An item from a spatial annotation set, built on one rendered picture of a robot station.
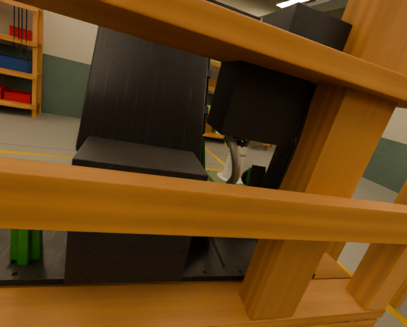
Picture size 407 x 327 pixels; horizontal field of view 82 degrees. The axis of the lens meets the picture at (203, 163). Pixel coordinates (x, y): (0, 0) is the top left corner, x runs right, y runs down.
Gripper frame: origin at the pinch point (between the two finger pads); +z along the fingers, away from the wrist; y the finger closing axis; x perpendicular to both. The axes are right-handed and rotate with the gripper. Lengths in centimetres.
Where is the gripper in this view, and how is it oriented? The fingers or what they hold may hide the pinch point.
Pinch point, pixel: (233, 139)
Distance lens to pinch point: 82.2
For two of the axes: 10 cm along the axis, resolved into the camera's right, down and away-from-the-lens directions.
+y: 1.4, -4.1, -9.0
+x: 2.6, 8.9, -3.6
